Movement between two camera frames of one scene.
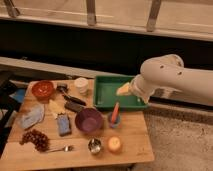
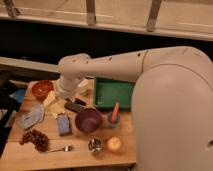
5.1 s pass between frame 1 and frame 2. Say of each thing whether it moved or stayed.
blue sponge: stayed
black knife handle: stayed
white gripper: moved
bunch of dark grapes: stayed
